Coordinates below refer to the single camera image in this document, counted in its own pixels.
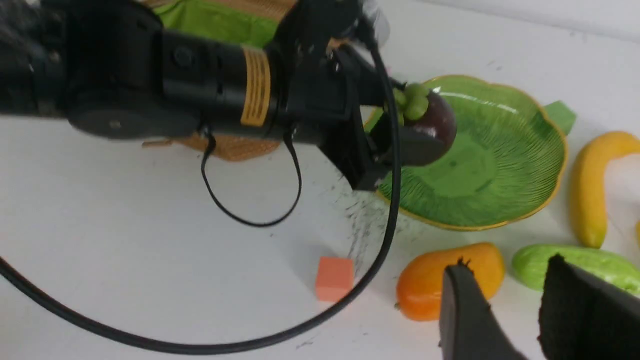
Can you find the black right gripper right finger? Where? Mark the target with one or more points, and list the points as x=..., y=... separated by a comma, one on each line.
x=585, y=318

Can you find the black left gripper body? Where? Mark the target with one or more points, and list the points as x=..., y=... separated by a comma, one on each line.
x=330, y=66

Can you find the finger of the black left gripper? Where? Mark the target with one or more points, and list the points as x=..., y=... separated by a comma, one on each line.
x=421, y=142

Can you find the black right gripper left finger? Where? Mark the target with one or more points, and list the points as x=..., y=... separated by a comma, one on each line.
x=468, y=329

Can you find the dark purple mangosteen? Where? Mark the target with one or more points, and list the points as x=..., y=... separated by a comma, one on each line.
x=416, y=100

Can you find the orange mango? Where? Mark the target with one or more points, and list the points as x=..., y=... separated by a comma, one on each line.
x=419, y=286

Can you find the yellow banana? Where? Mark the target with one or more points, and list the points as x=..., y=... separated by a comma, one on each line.
x=587, y=199

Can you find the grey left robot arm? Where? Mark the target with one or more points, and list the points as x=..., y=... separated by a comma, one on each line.
x=113, y=70

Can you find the green leaf-shaped glass plate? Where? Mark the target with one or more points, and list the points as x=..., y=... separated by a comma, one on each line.
x=505, y=165

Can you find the woven wicker basket green lining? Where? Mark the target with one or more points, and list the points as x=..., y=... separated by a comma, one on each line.
x=252, y=24

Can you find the orange foam cube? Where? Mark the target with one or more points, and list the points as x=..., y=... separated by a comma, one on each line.
x=335, y=278

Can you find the green foam cube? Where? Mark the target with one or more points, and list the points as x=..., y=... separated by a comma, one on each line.
x=563, y=117

